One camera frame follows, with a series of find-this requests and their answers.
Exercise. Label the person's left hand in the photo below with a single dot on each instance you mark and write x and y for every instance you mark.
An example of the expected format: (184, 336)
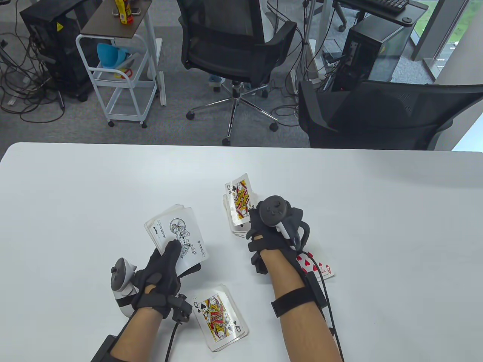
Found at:
(158, 281)

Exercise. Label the person's right hand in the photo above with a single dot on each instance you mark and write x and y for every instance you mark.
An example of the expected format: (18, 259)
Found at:
(264, 239)

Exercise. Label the face clubs playing card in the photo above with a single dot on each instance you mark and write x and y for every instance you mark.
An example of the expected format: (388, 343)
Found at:
(241, 196)

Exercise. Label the pile of hearts cards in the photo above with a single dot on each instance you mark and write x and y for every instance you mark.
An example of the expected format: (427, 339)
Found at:
(319, 269)

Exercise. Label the deck of playing cards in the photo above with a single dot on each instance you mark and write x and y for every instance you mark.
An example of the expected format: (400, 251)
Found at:
(162, 213)

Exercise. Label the pile of spades cards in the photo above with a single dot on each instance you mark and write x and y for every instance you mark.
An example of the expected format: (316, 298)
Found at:
(220, 320)

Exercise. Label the black forearm sensor box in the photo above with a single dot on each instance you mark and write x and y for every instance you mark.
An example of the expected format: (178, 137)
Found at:
(102, 348)
(316, 290)

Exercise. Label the person's right forearm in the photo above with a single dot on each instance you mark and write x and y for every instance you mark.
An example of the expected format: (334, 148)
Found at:
(298, 332)

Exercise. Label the person's left forearm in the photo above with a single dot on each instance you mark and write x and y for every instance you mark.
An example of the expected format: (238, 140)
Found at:
(136, 337)

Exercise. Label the grey white handheld controller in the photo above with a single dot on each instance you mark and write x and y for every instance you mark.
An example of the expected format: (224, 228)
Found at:
(275, 213)
(120, 277)

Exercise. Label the black elastic armband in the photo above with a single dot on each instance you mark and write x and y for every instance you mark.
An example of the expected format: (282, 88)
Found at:
(293, 302)

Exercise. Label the black mesh office chair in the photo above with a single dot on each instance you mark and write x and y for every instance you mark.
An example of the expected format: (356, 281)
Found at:
(377, 120)

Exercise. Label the black chair with chrome base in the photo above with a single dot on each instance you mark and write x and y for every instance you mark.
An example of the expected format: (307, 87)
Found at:
(230, 56)

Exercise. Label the white power strip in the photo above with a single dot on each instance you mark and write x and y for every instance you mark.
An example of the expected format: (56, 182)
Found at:
(333, 63)

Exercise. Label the white metal stand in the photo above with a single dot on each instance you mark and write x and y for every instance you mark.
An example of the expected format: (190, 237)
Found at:
(312, 52)

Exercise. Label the white rolling cart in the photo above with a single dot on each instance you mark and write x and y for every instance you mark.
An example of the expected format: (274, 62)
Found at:
(124, 83)

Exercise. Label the red yellow plastic toy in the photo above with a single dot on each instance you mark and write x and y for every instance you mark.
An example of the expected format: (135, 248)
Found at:
(124, 72)

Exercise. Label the black computer tower glass panel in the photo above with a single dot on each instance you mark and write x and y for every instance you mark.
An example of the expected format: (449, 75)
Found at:
(366, 49)

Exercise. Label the black chair leg with castor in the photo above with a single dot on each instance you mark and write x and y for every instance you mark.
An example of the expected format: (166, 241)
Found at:
(341, 28)

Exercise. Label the blue plastic funnel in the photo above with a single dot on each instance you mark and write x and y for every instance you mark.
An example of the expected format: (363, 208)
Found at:
(109, 56)

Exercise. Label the black computer tower yellow sticker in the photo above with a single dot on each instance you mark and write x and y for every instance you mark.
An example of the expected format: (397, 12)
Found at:
(56, 56)

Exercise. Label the white side table brown top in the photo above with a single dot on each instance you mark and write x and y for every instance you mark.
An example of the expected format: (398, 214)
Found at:
(113, 26)

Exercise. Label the orange red bottle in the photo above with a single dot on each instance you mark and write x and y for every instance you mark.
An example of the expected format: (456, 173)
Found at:
(129, 15)

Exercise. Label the black keyboard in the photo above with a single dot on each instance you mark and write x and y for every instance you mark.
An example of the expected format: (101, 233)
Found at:
(381, 3)

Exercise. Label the yellow bottle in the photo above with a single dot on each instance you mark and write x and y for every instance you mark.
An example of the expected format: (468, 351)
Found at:
(121, 11)

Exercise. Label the dark grey desk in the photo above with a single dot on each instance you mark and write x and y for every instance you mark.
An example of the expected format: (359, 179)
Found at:
(413, 9)

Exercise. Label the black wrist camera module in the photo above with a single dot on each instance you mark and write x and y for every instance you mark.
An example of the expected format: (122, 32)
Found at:
(258, 264)
(180, 309)

